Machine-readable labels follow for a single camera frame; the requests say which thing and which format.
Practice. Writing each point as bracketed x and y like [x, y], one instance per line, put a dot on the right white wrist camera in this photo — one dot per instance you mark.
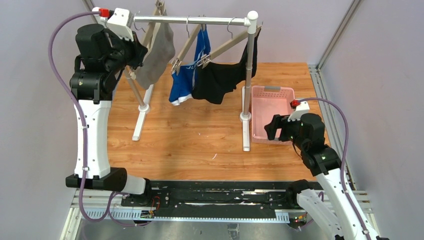
[299, 108]

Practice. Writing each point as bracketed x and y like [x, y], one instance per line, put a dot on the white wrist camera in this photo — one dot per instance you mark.
[118, 21]
[299, 108]

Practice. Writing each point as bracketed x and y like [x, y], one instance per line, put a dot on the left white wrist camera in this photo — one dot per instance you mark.
[118, 21]

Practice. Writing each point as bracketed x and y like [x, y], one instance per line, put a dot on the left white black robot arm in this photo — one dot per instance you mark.
[103, 56]

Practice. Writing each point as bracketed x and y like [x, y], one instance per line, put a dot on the grey underwear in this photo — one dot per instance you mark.
[159, 54]

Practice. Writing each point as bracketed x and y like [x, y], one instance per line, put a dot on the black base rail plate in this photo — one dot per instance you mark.
[223, 200]

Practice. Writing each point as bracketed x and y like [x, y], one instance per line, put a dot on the beige hanger with blue underwear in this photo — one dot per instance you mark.
[177, 61]

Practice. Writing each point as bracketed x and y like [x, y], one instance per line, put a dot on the blue underwear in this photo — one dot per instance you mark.
[184, 81]

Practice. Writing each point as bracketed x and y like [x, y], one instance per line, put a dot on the black underwear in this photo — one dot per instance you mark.
[215, 80]

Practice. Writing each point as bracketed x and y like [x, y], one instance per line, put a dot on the beige clip hanger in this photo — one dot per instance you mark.
[147, 41]

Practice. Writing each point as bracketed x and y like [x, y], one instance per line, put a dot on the beige hanger with black underwear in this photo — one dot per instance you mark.
[207, 58]

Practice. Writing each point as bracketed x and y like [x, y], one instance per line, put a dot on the pink plastic basket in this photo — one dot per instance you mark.
[267, 101]

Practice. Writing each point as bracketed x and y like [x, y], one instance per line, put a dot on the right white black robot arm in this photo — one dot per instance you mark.
[344, 220]

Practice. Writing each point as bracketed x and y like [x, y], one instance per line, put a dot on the white silver clothes rack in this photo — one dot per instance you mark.
[251, 23]

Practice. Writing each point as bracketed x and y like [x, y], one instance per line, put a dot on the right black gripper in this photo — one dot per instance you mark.
[278, 125]

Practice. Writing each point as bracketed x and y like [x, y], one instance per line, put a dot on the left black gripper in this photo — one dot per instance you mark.
[137, 52]

